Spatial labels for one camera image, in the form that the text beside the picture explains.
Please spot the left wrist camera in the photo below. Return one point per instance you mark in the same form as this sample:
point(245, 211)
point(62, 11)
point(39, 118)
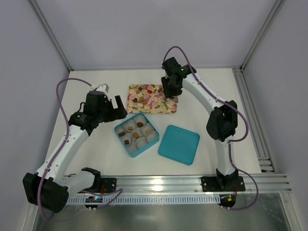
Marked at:
point(103, 88)

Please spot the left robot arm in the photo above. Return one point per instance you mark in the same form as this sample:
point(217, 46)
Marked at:
point(47, 187)

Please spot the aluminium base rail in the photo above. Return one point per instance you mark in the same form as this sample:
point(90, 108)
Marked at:
point(179, 190)

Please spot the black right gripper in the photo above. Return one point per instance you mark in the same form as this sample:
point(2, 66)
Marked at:
point(172, 90)

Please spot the round caramel chocolate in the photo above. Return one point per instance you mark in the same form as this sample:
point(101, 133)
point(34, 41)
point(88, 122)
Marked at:
point(135, 135)

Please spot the teal chocolate box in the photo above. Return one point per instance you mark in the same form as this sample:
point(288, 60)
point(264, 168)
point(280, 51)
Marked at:
point(144, 141)

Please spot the teal box lid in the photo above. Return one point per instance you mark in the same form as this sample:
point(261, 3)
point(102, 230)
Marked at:
point(179, 145)

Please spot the floral rectangular tray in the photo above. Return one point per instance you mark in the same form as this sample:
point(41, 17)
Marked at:
point(148, 99)

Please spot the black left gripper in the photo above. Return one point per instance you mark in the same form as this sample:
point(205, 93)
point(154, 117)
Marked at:
point(111, 109)

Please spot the metal tongs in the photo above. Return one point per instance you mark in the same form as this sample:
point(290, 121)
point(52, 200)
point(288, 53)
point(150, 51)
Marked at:
point(172, 99)

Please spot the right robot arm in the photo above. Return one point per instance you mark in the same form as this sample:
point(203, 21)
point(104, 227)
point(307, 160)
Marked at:
point(221, 124)

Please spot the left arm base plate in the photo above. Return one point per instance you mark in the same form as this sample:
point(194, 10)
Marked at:
point(108, 185)

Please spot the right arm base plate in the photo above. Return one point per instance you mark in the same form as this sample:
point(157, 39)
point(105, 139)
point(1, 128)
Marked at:
point(214, 184)

